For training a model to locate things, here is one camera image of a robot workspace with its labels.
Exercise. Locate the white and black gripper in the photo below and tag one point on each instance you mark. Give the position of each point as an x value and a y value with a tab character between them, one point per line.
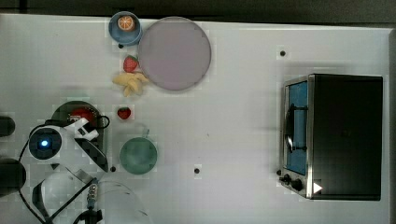
81	130

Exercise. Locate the red plush ketchup bottle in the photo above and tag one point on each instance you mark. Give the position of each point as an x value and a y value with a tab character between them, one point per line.
84	113

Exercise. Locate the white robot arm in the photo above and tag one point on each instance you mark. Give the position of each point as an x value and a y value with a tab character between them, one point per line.
78	189

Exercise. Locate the red plush strawberry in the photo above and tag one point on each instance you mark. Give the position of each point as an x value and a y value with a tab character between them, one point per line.
130	63
124	112

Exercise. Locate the green mug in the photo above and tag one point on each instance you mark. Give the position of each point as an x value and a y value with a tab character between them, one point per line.
139	155

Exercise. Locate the yellow plush banana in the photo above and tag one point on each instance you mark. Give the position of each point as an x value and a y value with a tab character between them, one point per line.
132	82

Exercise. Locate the small black cup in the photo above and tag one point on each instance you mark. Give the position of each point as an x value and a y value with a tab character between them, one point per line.
7	126

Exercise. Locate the large black cup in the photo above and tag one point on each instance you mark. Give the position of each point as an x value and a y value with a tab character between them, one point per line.
12	176

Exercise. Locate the blue bowl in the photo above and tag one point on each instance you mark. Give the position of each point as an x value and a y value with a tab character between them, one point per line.
125	38

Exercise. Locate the orange slice toy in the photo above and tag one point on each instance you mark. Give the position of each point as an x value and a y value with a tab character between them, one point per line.
126	23

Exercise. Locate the purple round plate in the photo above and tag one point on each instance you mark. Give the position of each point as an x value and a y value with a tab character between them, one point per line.
174	53

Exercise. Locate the black toaster oven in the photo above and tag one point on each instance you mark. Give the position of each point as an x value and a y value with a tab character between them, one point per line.
332	137

